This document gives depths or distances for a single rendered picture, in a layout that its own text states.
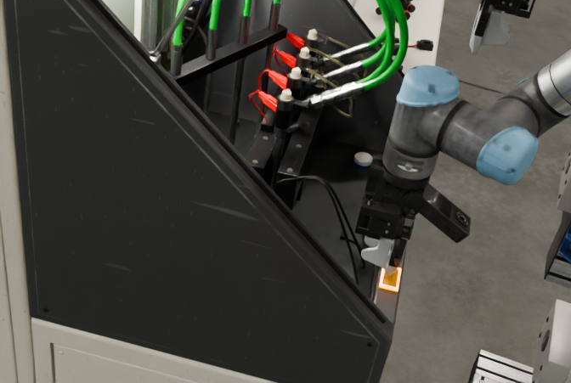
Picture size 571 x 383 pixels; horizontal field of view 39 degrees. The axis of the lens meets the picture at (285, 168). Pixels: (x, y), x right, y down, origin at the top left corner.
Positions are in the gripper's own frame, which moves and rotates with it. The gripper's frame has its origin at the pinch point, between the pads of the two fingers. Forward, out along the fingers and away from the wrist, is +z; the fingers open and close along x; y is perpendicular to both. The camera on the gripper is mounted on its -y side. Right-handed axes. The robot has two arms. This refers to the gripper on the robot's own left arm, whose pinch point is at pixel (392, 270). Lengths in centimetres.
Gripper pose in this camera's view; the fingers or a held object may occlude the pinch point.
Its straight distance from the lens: 130.2
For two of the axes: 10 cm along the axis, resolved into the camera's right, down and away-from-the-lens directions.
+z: -1.3, 7.9, 6.0
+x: -2.2, 5.7, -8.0
